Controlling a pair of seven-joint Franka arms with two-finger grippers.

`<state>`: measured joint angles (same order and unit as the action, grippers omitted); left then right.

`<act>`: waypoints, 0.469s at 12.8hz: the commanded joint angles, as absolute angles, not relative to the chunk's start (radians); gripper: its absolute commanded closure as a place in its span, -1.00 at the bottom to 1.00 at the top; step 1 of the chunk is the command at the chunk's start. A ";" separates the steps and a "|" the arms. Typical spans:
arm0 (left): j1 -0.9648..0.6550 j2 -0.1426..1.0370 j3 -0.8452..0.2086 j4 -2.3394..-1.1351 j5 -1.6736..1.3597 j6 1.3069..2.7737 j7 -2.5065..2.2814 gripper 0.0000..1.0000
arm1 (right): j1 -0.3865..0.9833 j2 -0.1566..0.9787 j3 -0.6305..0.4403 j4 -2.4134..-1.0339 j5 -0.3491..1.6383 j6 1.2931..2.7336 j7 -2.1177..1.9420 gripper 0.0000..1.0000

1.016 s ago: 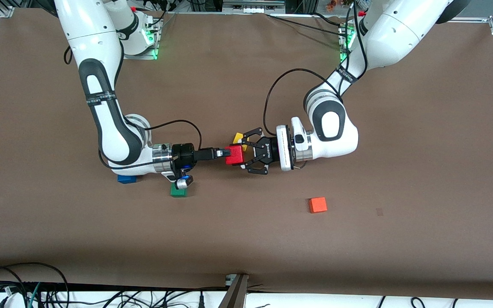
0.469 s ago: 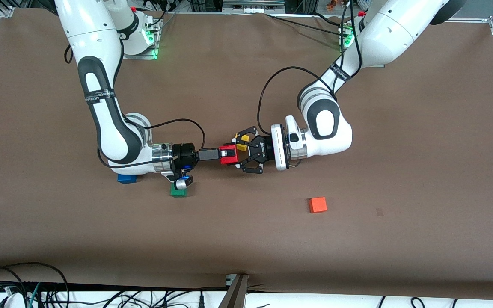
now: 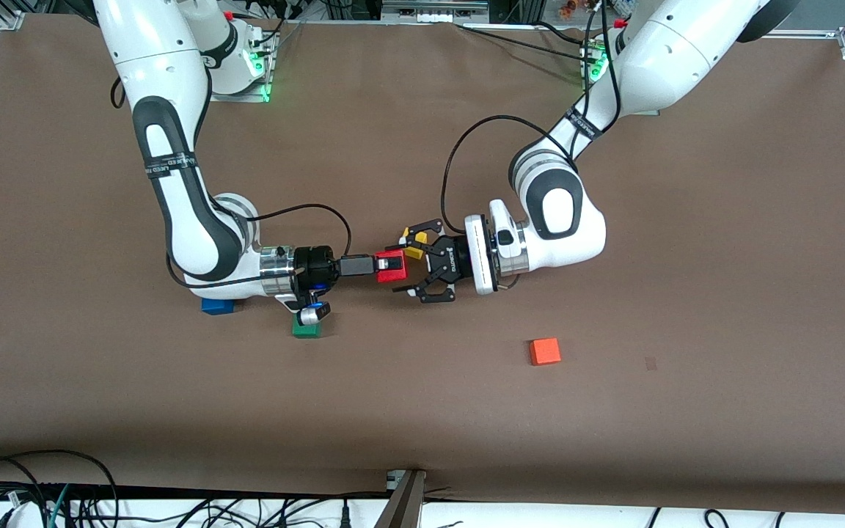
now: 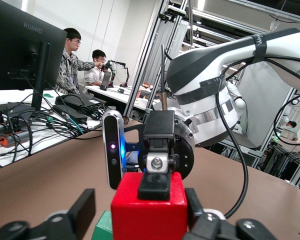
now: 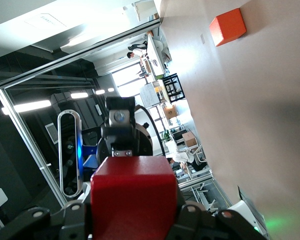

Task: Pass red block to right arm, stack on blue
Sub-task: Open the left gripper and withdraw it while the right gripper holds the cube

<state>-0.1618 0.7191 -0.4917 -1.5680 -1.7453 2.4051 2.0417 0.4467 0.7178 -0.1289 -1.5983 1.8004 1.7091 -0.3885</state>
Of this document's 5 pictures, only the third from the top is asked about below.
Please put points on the aluminium frame rail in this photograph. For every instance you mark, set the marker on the aluminium frame rail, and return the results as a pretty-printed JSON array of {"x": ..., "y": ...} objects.
[{"x": 804, "y": 32}]

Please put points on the grey power strip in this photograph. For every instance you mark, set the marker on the grey power strip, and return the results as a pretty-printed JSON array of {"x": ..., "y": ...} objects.
[{"x": 433, "y": 12}]

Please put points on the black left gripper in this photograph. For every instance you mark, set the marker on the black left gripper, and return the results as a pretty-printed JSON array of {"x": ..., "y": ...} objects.
[{"x": 453, "y": 265}]

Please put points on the green cube block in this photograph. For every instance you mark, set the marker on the green cube block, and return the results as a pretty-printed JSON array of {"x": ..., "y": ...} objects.
[{"x": 309, "y": 331}]

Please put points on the small orange toy figure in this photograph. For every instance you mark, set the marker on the small orange toy figure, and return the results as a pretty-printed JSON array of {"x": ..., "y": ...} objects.
[{"x": 571, "y": 9}]

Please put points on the orange cube block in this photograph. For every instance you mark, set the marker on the orange cube block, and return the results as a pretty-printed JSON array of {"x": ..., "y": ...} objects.
[{"x": 545, "y": 352}]

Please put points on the red cube block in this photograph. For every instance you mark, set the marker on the red cube block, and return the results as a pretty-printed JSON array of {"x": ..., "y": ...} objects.
[{"x": 393, "y": 276}]

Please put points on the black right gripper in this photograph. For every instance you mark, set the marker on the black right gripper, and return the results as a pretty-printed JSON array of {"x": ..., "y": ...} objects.
[{"x": 315, "y": 267}]

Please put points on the small metal bracket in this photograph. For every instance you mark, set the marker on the small metal bracket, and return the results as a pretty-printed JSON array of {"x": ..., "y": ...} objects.
[{"x": 394, "y": 480}]

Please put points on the grey metal post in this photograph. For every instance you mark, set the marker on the grey metal post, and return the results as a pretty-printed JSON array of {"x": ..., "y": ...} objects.
[{"x": 404, "y": 506}]

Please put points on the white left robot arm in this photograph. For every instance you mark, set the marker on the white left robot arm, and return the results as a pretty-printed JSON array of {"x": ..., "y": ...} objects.
[{"x": 672, "y": 59}]

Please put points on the blue cube block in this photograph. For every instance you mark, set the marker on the blue cube block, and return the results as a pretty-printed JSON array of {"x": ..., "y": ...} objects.
[{"x": 216, "y": 306}]

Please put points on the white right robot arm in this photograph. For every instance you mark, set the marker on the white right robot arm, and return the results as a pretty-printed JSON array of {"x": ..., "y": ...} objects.
[{"x": 151, "y": 44}]

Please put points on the yellow cube block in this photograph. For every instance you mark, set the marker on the yellow cube block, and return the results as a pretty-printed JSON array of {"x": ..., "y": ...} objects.
[{"x": 415, "y": 254}]

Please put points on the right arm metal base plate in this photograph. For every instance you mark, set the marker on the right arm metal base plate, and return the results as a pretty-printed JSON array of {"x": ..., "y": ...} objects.
[{"x": 265, "y": 92}]

